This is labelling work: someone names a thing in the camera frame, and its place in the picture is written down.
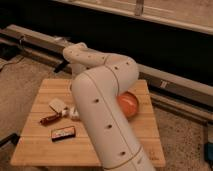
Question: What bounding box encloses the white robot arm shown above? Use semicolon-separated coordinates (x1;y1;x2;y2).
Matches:
63;43;156;171

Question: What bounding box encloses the white rectangular packet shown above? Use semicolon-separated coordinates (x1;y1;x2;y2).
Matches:
69;107;80;121

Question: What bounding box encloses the red candy bar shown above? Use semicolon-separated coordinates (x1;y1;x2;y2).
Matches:
39;113;62;126

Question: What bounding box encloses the wooden folding table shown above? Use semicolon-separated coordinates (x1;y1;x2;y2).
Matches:
11;79;166;167

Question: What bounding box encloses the metal floor rail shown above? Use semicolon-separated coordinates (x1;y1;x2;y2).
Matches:
0;25;213;121

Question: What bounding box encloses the black floor cable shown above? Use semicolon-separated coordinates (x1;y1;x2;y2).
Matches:
0;53;26;73

